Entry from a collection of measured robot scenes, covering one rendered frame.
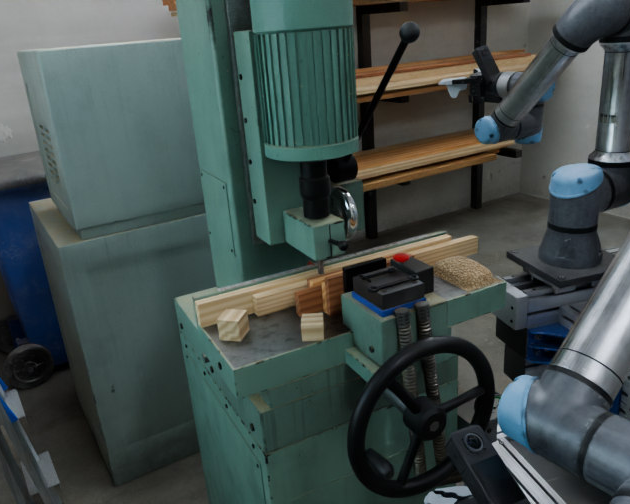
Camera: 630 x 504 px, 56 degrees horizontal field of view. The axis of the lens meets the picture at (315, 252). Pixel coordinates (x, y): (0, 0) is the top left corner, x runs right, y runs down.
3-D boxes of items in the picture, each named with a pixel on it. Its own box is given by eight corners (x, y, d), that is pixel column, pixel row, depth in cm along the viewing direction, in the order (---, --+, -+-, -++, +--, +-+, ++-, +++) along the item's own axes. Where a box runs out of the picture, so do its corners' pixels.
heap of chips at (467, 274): (467, 292, 120) (468, 274, 118) (424, 270, 131) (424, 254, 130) (501, 281, 123) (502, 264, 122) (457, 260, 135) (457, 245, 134)
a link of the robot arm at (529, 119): (499, 144, 172) (500, 105, 168) (526, 138, 177) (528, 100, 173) (520, 148, 165) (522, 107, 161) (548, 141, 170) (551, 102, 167)
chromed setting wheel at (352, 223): (350, 248, 131) (347, 193, 127) (323, 233, 141) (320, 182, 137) (362, 245, 132) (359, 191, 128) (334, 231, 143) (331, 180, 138)
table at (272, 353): (257, 432, 93) (252, 399, 90) (198, 348, 118) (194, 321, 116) (542, 324, 117) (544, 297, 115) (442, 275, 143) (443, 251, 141)
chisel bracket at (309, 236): (316, 269, 114) (312, 227, 111) (285, 248, 126) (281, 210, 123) (349, 260, 117) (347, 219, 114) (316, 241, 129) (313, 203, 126)
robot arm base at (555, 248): (574, 243, 162) (577, 208, 158) (615, 262, 148) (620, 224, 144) (525, 252, 158) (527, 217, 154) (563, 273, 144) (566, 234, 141)
